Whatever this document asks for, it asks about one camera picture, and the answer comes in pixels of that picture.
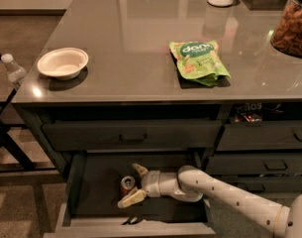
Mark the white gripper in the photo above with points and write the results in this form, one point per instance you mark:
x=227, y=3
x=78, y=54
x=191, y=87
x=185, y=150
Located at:
x=151, y=183

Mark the red coke can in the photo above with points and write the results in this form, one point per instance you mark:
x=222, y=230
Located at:
x=126, y=185

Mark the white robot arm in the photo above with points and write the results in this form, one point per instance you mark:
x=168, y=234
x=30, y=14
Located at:
x=189, y=184

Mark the open grey middle drawer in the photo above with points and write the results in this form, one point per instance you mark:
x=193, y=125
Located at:
x=117, y=195

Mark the grey top left drawer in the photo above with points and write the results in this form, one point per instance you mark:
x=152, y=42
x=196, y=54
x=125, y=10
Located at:
x=132, y=134

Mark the grey top right drawer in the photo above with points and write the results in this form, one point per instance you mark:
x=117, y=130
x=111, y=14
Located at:
x=268, y=135

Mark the dark grey counter cabinet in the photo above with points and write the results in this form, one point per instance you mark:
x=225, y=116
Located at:
x=131, y=74

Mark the grey bottom right drawer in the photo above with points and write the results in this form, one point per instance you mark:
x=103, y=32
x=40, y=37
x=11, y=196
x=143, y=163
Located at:
x=267, y=184

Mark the dark snack bags in drawer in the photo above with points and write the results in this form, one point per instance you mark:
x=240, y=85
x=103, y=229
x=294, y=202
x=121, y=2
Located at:
x=256, y=112

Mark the black side table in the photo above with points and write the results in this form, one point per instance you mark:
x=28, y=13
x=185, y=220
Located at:
x=9, y=119

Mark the green chip bag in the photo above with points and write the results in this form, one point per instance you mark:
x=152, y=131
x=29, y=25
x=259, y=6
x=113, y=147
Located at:
x=199, y=61

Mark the white paper bowl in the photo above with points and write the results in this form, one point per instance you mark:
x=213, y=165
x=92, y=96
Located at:
x=63, y=64

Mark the clear plastic water bottle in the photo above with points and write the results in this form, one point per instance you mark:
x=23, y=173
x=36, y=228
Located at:
x=15, y=72

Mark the glass jar of nuts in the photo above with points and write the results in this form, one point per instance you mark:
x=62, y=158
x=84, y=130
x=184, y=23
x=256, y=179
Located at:
x=287, y=36

